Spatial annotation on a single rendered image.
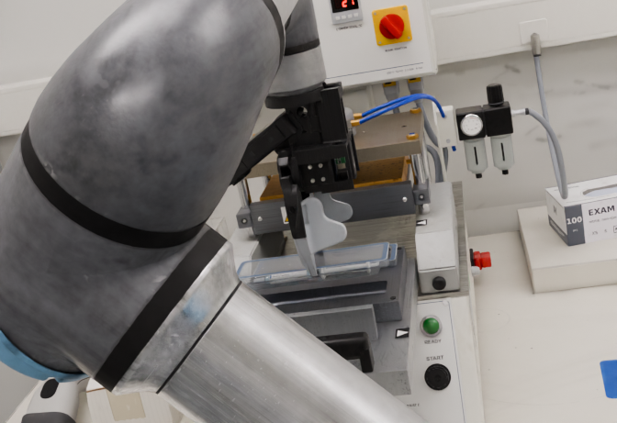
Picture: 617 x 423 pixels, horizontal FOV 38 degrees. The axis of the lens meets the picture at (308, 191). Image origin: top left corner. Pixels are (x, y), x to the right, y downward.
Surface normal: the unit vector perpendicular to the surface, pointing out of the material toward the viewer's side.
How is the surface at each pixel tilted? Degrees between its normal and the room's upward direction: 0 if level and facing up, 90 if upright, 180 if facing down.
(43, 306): 95
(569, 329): 0
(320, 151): 90
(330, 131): 90
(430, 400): 65
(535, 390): 0
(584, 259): 0
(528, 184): 90
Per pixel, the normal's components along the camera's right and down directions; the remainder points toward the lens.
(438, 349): -0.21, -0.11
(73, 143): -0.38, 0.04
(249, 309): 0.51, -0.66
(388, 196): -0.14, 0.32
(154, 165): 0.34, 0.30
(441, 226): -0.19, -0.94
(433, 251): -0.23, -0.51
